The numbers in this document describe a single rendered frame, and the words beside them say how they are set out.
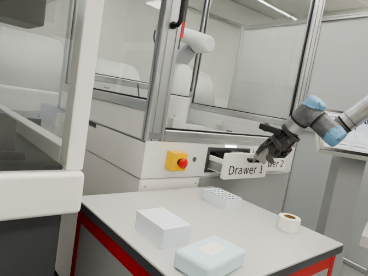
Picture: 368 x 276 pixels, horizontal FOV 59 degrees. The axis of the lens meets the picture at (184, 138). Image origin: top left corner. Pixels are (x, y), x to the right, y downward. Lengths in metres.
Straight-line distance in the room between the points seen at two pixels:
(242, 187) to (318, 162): 1.60
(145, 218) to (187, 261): 0.19
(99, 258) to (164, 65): 0.67
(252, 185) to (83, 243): 0.94
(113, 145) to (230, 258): 0.82
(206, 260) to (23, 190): 0.42
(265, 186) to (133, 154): 0.82
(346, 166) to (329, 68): 1.25
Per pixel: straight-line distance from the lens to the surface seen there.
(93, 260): 1.04
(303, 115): 1.27
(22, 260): 0.94
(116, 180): 1.38
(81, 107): 0.81
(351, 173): 2.25
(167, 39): 1.21
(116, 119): 1.39
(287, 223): 1.10
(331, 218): 2.27
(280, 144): 1.32
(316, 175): 3.19
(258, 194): 1.78
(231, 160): 1.36
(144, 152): 1.20
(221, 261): 0.72
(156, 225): 0.81
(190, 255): 0.72
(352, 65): 3.13
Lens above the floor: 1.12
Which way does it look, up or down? 7 degrees down
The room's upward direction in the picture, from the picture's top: 9 degrees clockwise
